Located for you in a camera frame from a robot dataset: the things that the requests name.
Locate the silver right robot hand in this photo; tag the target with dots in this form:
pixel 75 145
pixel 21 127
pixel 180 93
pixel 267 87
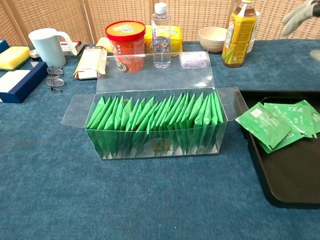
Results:
pixel 297 15

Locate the clear box of green packets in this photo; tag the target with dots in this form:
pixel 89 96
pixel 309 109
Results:
pixel 80 110

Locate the tea drink bottle yellow label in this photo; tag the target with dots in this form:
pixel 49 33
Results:
pixel 237 37

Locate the small clear box purple contents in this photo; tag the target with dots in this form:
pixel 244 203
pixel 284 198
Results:
pixel 193 61

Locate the yellow snack bag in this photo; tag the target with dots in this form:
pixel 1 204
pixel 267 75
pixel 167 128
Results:
pixel 176 40

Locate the white box with 3D glasses print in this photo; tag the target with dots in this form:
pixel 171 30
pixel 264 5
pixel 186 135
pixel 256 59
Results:
pixel 78 45

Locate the navy box with white insert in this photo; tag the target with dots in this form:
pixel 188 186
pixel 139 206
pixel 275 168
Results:
pixel 15 80

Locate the blue Oreo cookie box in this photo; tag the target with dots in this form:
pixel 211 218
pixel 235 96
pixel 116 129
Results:
pixel 3 46

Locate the beige bowl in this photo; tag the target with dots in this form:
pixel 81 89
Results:
pixel 212 37

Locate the clear water bottle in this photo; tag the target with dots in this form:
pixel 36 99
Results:
pixel 161 37

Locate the black rectangular tray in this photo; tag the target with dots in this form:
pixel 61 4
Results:
pixel 295 175

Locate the red instant noodle cup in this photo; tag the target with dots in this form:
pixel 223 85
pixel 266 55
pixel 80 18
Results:
pixel 125 32

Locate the yellow sponge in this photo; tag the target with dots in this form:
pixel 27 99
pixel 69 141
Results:
pixel 13 57
pixel 103 43

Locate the orange and white carton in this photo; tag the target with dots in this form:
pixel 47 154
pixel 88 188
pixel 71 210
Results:
pixel 90 60

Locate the wicker folding screen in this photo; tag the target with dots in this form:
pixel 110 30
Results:
pixel 75 17

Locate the teal carpet table cover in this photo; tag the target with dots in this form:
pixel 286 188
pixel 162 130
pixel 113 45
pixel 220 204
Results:
pixel 125 200

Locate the small round dark tin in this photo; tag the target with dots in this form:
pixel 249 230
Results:
pixel 34 53

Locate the thin-frame eyeglasses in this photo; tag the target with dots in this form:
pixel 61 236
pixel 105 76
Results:
pixel 54 81

